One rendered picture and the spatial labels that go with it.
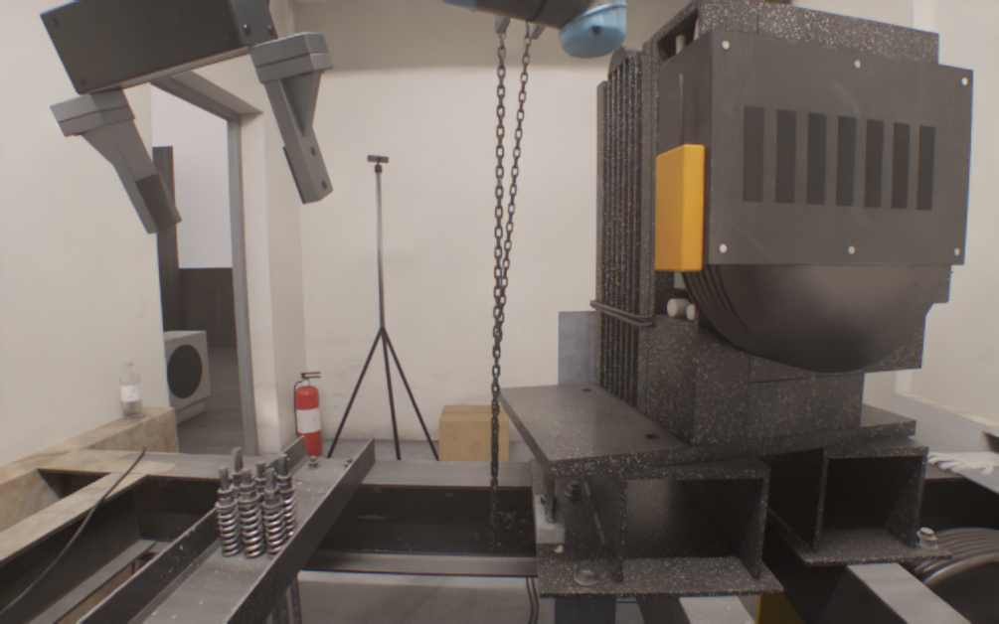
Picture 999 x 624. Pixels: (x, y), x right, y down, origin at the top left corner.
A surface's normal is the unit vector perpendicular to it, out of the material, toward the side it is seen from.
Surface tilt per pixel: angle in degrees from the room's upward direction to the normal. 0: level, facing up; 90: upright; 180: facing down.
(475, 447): 90
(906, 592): 0
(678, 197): 90
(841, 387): 90
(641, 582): 0
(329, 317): 90
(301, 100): 113
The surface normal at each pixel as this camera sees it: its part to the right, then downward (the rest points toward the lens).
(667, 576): 0.00, -0.99
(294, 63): -0.07, 0.49
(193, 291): -0.04, 0.11
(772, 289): 0.18, 0.10
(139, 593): 0.99, -0.13
